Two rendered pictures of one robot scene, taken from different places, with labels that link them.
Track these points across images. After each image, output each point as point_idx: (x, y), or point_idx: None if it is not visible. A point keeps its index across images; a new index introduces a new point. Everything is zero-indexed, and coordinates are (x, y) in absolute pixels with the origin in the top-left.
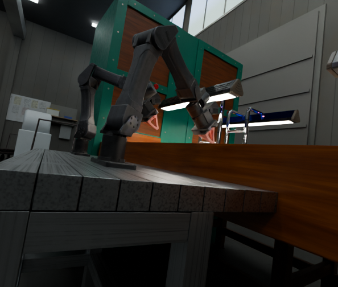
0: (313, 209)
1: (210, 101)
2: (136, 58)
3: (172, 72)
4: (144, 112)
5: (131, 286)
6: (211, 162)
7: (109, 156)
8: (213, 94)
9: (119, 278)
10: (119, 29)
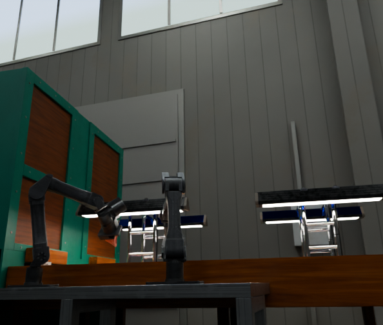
0: (285, 287)
1: (155, 213)
2: (174, 202)
3: None
4: (112, 229)
5: None
6: (221, 272)
7: (180, 277)
8: None
9: None
10: (26, 114)
